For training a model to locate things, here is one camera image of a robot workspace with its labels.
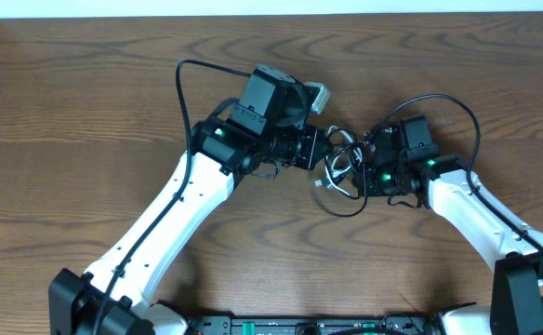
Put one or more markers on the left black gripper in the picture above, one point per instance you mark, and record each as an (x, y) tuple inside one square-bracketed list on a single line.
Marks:
[(314, 150)]

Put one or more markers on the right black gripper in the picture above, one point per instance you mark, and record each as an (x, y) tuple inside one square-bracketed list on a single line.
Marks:
[(368, 180)]

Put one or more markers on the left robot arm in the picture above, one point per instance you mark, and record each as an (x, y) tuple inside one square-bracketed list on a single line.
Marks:
[(268, 124)]

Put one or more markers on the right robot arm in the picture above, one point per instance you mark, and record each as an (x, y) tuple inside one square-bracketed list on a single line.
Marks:
[(405, 160)]

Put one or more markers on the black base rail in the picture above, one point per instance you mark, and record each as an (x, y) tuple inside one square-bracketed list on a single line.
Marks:
[(232, 325)]

